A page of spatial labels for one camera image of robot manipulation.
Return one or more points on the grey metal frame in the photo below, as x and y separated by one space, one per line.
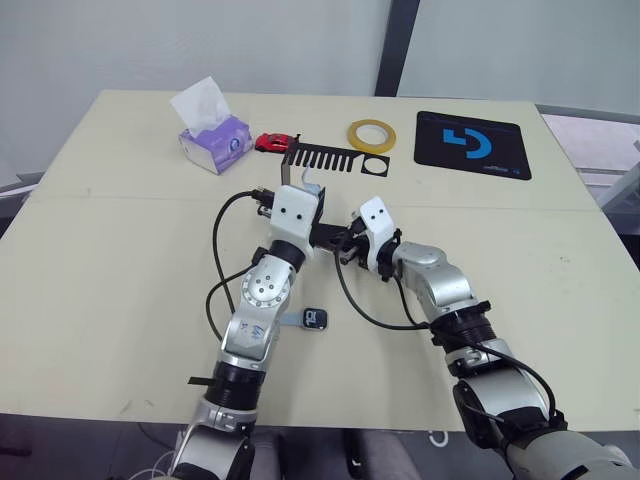
617 190

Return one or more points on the black slotted watch stand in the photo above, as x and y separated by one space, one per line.
320 149

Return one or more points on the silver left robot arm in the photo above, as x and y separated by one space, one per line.
250 320

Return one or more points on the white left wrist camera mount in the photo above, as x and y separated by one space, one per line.
292 215

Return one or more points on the purple tissue box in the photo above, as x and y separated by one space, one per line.
215 150

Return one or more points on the dark vertical post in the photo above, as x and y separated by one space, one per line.
395 50

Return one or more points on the black mouse pad blue logo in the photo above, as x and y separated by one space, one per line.
450 160

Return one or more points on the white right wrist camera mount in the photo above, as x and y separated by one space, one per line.
376 215

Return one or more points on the smartwatch body with black screen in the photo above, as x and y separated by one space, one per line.
316 320

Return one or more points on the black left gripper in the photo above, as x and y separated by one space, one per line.
320 205

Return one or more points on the red toy car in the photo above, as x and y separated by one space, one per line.
272 142

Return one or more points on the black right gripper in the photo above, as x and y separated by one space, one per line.
356 245

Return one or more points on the white tissue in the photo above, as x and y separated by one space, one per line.
200 105

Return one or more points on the yellow tape roll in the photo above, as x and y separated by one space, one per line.
356 137

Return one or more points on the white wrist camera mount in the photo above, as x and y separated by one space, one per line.
292 215
376 215

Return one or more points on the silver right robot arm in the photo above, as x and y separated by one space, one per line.
440 285

